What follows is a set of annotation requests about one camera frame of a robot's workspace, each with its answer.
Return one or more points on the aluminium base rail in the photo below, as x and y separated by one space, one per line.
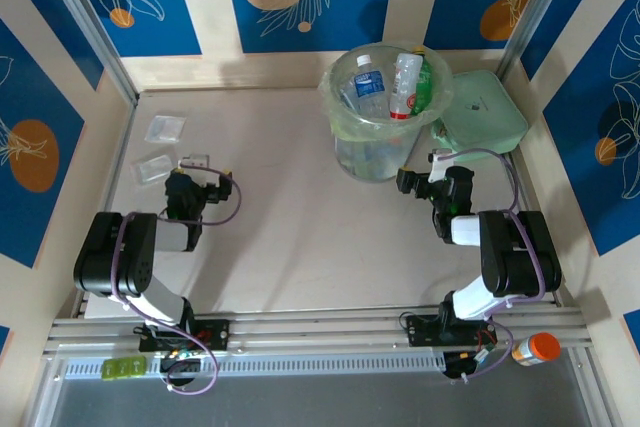
320 329

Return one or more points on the clear plastic packet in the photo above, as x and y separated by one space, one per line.
151 169
166 128

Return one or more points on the green button box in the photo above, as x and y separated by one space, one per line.
125 368

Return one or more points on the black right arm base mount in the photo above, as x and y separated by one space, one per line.
420 329

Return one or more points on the green plastic bottle yellow cap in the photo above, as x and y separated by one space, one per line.
425 87

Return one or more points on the aluminium frame post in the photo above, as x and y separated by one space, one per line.
539 7
91 22

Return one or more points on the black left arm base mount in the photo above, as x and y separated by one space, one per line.
212 334

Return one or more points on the white right camera bracket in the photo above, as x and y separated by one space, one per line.
436 172

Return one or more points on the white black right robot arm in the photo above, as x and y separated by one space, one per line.
520 257

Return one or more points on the orange lidded jar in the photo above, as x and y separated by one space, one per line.
542 347

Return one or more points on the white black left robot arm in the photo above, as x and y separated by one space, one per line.
115 252

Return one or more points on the mint green lidded box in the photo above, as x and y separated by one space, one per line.
480 112

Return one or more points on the clear soda water bottle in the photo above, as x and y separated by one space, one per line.
348 97

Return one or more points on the white bottle red cap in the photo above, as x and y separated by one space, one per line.
405 82

